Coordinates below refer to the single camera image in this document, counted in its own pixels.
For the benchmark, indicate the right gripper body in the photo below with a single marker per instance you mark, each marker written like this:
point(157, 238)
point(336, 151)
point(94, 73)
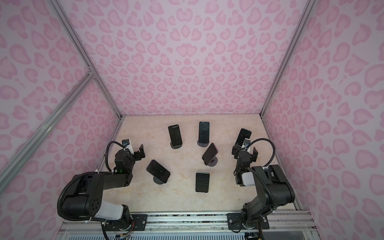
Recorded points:
point(245, 153)

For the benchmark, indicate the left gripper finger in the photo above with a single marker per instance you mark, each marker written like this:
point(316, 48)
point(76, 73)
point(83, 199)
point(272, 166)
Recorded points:
point(141, 149)
point(132, 152)

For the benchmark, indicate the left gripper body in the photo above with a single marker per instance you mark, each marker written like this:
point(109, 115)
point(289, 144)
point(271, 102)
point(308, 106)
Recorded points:
point(137, 154)

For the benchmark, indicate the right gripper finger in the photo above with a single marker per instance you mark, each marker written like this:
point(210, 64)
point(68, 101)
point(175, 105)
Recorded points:
point(235, 149)
point(255, 153)

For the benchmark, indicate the black phone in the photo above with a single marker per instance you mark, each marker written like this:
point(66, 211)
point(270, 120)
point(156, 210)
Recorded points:
point(202, 182)
point(204, 130)
point(175, 134)
point(157, 170)
point(243, 134)

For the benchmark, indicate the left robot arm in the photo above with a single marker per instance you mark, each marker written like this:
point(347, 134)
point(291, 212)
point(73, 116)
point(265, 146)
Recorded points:
point(82, 198)

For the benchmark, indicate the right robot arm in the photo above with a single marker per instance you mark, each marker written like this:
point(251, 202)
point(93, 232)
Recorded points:
point(272, 186)

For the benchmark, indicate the centre pink-edged phone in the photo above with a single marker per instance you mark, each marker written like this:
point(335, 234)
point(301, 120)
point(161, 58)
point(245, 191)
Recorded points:
point(211, 152)

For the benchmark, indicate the centre purple stand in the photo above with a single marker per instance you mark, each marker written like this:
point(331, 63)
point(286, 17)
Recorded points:
point(213, 162)

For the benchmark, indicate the back centre dark stand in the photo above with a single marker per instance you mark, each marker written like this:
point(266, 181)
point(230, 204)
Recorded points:
point(203, 143)

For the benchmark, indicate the dark stand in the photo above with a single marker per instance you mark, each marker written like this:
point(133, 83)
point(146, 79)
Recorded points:
point(175, 146)
point(203, 143)
point(157, 181)

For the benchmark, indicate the front left dark stand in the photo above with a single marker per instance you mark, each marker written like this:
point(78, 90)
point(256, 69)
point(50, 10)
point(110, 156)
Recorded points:
point(157, 181)

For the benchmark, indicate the back left dark stand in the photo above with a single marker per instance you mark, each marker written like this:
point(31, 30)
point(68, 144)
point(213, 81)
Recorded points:
point(175, 146)

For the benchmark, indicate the left diagonal aluminium bar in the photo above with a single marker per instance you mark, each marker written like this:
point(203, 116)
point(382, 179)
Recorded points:
point(20, 159)

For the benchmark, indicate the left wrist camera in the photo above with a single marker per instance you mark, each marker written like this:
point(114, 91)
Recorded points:
point(127, 143)

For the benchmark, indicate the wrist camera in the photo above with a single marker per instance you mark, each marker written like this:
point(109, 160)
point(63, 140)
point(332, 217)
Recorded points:
point(127, 143)
point(246, 143)

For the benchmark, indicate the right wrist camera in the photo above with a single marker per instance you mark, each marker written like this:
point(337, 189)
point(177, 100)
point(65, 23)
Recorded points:
point(246, 143)

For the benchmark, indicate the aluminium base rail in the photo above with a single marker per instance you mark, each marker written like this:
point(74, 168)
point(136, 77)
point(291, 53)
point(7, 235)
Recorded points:
point(281, 225)

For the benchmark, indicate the left corner aluminium post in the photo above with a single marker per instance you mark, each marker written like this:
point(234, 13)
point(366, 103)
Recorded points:
point(79, 46)

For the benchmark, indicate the corner aluminium post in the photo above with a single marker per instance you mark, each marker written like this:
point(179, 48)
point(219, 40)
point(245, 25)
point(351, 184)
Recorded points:
point(79, 46)
point(310, 7)

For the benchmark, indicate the right corner aluminium post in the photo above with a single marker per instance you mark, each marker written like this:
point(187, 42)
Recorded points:
point(310, 7)

